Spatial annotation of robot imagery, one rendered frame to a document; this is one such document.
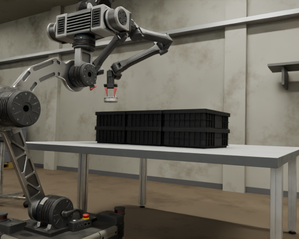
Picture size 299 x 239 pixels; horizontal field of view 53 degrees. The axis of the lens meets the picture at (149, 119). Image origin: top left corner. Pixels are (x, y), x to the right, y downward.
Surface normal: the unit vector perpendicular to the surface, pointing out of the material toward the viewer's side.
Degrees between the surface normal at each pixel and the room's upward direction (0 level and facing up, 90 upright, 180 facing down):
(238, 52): 90
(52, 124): 90
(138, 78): 90
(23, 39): 90
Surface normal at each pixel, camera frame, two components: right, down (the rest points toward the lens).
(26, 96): 0.86, 0.00
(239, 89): -0.51, -0.06
